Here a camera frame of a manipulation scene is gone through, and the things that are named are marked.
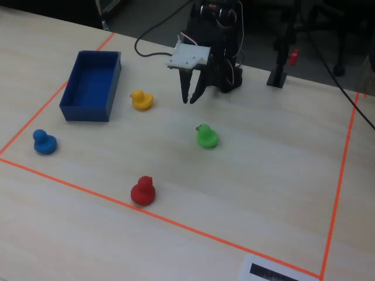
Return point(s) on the blue plastic box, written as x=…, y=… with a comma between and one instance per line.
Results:
x=85, y=114

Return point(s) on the white paper sheet black bar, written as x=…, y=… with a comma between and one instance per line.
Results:
x=249, y=269

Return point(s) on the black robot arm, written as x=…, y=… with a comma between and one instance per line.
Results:
x=211, y=6

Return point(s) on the black office chair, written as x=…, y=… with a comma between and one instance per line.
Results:
x=340, y=68

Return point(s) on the orange tape strip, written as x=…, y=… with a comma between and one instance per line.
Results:
x=29, y=123
x=205, y=234
x=341, y=175

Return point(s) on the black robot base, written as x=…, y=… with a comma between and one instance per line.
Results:
x=231, y=83

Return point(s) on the blue rubber duck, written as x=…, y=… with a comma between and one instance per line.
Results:
x=44, y=145

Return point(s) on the red clamp knob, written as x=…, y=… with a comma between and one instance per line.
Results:
x=293, y=57

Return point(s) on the green rubber duck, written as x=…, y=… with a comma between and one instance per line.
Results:
x=208, y=139

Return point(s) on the red rubber duck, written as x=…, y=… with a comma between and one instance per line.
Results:
x=142, y=193

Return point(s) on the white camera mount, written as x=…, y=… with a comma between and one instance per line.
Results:
x=187, y=54

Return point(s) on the yellow rubber duck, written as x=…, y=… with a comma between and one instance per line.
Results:
x=142, y=102

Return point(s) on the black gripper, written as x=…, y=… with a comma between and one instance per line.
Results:
x=201, y=79

